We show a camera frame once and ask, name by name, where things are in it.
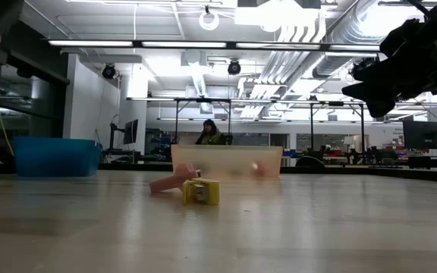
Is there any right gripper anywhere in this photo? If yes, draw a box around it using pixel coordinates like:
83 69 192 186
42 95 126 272
341 0 437 118

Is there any small black monitor on arm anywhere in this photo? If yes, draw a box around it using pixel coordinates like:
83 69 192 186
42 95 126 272
108 118 140 151

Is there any yellow mini stapler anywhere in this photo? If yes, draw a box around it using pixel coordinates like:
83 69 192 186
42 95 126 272
181 177 221 206

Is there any pink staple remover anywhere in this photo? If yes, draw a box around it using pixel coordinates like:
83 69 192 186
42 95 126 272
149 162 201 193

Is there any black ceiling spotlight cluster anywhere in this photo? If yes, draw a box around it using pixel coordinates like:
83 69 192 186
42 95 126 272
349 56 375 75

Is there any large black monitor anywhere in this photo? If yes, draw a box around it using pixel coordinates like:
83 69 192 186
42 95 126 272
402 120 437 149

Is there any black chair back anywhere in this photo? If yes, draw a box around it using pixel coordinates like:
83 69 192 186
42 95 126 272
295 155 326 168

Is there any orange translucent bin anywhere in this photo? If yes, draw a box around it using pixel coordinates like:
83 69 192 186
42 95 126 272
171 144 284 179

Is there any person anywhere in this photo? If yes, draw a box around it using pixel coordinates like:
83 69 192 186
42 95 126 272
194 118 228 146

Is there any long ceiling light strip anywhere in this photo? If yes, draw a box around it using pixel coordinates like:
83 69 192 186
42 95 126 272
47 39 382 53

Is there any blue plastic bin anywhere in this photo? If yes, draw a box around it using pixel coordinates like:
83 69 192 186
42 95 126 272
14 136 103 178

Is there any ribbed silver air duct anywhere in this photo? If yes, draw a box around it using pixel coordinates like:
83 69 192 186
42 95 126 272
311 0 385 79

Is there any black ceiling camera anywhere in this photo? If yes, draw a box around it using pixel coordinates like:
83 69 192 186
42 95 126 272
102 63 118 80
227 59 242 76

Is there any black metal rig frame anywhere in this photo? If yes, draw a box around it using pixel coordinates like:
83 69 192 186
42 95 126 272
172 97 366 152

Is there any white ceiling ring light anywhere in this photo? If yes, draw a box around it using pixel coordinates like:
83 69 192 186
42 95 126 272
198 9 221 32

